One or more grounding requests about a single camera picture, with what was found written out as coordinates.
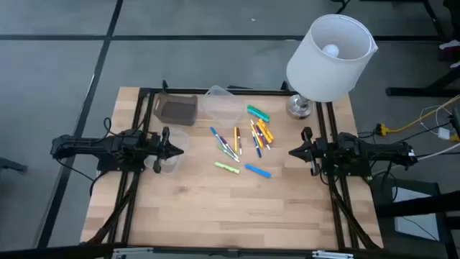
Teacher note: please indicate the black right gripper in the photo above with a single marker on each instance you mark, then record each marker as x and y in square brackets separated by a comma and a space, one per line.
[318, 151]

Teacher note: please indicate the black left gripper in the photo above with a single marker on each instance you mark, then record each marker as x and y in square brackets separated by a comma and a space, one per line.
[158, 147]

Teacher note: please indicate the magenta thin marker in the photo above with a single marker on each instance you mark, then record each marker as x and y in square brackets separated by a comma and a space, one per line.
[266, 145]

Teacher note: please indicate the orange-yellow highlighter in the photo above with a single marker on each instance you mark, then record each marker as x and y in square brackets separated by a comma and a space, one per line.
[267, 128]
[263, 134]

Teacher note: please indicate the blue Sharpie highlighter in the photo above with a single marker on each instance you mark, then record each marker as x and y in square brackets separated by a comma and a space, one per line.
[258, 171]

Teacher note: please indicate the green thin marker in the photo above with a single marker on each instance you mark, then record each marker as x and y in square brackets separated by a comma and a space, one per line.
[224, 151]

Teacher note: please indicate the teal highlighter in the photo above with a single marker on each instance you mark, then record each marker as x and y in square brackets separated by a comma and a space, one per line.
[261, 117]

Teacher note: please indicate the yellow thin marker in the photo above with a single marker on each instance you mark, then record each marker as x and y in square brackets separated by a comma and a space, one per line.
[253, 128]
[235, 138]

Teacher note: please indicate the light green Sharpie highlighter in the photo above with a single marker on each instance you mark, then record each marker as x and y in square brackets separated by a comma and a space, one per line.
[227, 167]

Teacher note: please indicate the purple thin marker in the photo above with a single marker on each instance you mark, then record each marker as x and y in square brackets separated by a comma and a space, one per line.
[230, 149]

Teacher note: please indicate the brown Expo marker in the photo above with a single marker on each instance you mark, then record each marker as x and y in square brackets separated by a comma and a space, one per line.
[239, 142]

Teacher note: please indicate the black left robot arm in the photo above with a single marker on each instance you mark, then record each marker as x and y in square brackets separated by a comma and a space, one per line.
[90, 145]

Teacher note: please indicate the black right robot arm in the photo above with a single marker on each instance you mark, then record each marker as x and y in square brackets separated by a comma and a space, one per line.
[359, 153]

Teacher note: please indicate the transparent plastic bin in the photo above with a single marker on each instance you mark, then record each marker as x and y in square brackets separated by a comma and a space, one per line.
[181, 138]

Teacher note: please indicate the brown translucent plastic bin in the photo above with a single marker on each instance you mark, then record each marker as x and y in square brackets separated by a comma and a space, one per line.
[176, 111]

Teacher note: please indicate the frosted plastic bin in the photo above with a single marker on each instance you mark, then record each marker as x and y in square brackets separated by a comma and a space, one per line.
[224, 108]

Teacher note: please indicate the white shade silver table lamp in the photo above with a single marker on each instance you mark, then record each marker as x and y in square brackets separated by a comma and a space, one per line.
[323, 79]

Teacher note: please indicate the black metal stand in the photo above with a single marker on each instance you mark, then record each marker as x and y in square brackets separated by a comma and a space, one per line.
[413, 205]

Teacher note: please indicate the white printed sheet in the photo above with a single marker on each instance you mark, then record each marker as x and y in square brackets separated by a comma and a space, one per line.
[413, 226]

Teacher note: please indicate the white power adapter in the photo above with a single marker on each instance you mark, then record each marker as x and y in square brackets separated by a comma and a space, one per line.
[443, 133]

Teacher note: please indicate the black chair leg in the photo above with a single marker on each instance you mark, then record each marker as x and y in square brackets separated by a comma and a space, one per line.
[10, 164]

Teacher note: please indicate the person's shoe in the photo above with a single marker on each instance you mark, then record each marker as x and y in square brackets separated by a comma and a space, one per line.
[456, 64]
[451, 45]

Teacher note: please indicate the black aluminium table frame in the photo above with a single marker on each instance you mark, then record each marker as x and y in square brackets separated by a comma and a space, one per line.
[223, 91]

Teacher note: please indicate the silver bracket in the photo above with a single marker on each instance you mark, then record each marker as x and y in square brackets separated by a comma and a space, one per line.
[332, 255]
[131, 250]

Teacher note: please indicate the black desk frame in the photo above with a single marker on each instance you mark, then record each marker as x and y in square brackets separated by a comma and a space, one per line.
[413, 91]

